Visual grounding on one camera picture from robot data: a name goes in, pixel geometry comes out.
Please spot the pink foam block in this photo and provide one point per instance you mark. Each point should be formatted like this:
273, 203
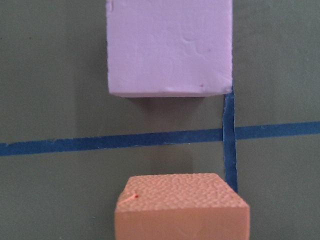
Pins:
169, 48

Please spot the orange foam block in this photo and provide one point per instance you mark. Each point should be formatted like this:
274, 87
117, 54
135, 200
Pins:
191, 206

